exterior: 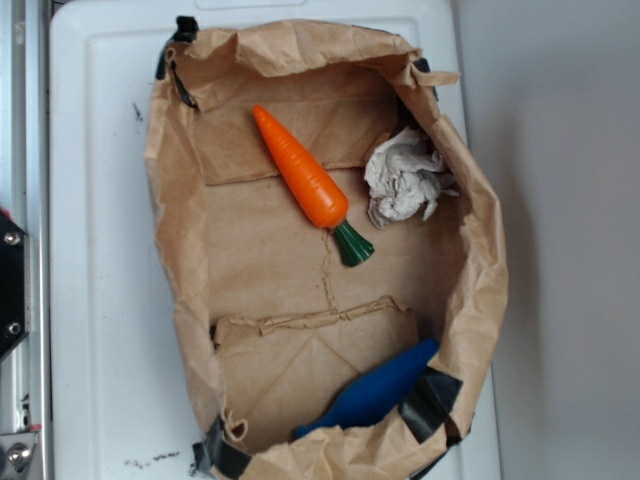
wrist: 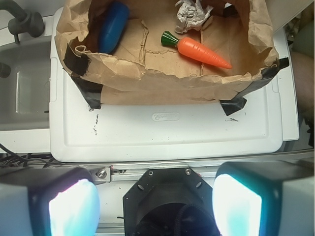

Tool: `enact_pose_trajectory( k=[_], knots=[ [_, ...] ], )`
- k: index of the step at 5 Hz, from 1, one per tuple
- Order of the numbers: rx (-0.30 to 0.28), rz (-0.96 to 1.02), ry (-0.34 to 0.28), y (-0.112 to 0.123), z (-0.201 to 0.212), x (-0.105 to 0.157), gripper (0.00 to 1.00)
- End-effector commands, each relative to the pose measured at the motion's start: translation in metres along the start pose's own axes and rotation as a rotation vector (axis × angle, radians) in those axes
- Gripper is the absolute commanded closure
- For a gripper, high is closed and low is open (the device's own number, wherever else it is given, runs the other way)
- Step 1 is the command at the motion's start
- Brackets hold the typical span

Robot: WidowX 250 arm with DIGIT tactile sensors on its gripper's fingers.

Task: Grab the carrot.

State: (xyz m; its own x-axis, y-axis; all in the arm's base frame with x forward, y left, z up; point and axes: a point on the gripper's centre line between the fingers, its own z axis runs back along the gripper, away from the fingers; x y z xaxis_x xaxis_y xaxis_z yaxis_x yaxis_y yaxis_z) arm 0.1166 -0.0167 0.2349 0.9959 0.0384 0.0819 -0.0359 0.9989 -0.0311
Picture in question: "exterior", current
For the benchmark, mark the orange toy carrot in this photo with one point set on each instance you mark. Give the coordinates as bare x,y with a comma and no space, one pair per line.
321,200

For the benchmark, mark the brown paper bag tray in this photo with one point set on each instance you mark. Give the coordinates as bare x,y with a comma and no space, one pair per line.
271,324

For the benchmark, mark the crumpled white paper ball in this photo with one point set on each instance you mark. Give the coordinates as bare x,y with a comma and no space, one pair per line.
405,176

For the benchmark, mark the blue plastic toy cone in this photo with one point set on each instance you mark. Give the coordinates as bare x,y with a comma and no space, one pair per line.
368,399

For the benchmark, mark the white plastic bin lid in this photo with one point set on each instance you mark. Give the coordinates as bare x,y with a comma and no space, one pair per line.
119,404

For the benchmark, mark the black metal bracket plate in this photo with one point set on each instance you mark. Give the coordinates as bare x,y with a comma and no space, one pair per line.
15,323

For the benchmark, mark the aluminium frame rail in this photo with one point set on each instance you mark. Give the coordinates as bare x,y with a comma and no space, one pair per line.
26,425

